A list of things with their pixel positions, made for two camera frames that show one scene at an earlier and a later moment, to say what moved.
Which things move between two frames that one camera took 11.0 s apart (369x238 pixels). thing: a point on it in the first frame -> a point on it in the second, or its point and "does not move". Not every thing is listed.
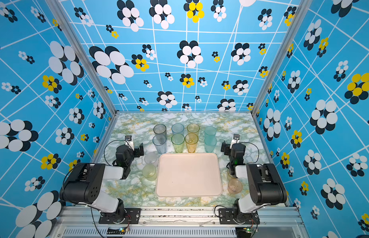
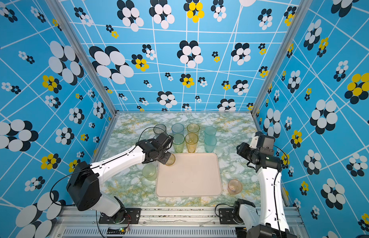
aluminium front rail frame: [274, 222] does not move
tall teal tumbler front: [210, 144] does not move
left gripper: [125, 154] -> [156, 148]
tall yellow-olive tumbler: [193, 128] does not move
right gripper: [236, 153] -> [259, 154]
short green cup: [149, 172] does not move
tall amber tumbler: [191, 140] does not move
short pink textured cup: [234, 186] does not move
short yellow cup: [232, 176] -> [171, 160]
